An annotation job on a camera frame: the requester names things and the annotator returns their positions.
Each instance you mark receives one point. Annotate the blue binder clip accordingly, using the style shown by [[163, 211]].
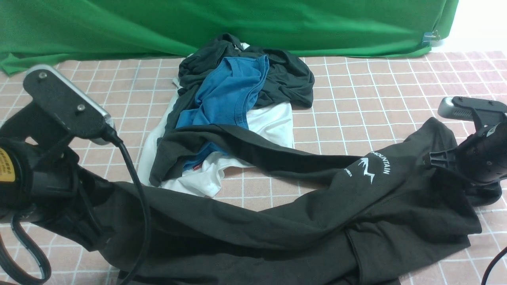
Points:
[[429, 37]]

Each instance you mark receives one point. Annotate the pink checkered tablecloth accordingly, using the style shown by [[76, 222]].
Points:
[[360, 105]]

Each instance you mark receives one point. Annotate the white shirt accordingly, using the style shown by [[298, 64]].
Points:
[[202, 173]]

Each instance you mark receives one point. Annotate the dark teal gray shirt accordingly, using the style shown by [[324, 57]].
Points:
[[289, 82]]

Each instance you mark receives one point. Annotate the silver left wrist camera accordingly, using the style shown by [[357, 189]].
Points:
[[66, 104]]

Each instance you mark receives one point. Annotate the green backdrop cloth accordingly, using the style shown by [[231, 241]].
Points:
[[52, 31]]

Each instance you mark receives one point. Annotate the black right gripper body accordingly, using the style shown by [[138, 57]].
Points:
[[480, 160]]

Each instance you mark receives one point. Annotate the dark gray long-sleeved shirt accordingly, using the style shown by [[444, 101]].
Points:
[[373, 219]]

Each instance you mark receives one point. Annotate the blue shirt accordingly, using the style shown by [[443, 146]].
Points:
[[228, 93]]

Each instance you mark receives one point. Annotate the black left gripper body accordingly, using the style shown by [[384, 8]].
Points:
[[40, 176]]

